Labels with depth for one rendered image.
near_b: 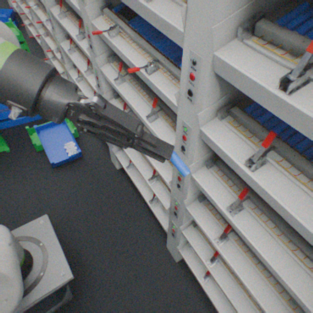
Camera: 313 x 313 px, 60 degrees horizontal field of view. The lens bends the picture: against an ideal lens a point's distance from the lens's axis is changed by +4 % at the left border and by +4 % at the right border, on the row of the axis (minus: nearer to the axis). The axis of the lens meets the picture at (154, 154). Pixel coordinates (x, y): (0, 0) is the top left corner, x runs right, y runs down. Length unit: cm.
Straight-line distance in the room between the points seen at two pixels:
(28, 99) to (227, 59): 35
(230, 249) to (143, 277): 64
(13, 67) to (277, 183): 51
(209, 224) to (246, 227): 22
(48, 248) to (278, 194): 95
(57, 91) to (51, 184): 139
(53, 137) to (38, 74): 155
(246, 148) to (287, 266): 29
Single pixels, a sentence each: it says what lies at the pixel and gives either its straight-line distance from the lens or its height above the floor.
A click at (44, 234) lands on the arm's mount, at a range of 129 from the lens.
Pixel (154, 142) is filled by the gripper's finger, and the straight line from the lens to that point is 48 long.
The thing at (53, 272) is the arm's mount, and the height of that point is 30.
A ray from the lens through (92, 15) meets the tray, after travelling 120.
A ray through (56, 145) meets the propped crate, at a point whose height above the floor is 5.
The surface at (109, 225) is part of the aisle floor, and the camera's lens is 157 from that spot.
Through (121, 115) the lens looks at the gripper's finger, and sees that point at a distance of 44.
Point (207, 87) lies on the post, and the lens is 60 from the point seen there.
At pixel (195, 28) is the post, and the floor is 116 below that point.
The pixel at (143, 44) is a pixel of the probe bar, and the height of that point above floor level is 98.
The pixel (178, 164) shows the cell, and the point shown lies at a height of 100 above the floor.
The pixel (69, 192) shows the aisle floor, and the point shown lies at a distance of 175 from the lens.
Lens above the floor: 139
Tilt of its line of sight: 49 degrees down
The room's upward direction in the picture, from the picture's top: straight up
